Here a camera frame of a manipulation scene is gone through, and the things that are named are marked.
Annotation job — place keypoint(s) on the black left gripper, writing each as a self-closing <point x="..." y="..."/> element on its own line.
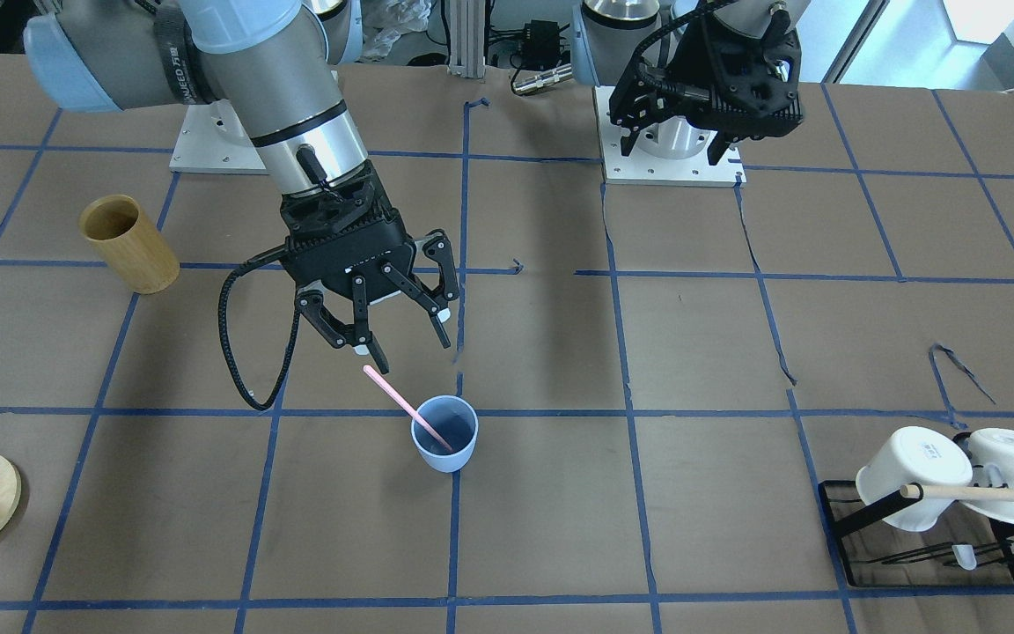
<point x="676" y="70"/>

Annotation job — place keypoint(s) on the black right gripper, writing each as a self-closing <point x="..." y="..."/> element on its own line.
<point x="433" y="256"/>

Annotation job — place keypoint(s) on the pink chopstick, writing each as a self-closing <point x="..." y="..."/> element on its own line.
<point x="401" y="401"/>

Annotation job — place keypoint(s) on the light blue cup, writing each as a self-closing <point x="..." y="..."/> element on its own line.
<point x="455" y="421"/>

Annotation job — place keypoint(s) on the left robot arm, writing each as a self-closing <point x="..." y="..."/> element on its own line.
<point x="605" y="32"/>

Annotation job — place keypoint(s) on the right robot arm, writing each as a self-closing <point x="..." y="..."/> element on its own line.
<point x="273" y="60"/>

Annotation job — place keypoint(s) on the bamboo cylinder holder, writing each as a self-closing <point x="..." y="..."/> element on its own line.
<point x="129" y="243"/>

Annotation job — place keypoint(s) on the white mug far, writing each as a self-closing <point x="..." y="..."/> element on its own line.
<point x="913" y="455"/>

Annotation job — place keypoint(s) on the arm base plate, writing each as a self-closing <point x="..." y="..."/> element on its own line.
<point x="212" y="140"/>
<point x="673" y="153"/>

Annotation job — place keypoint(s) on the aluminium frame post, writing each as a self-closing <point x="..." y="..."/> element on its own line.
<point x="467" y="30"/>

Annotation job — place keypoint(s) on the black wire cup rack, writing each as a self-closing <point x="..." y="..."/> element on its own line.
<point x="963" y="548"/>

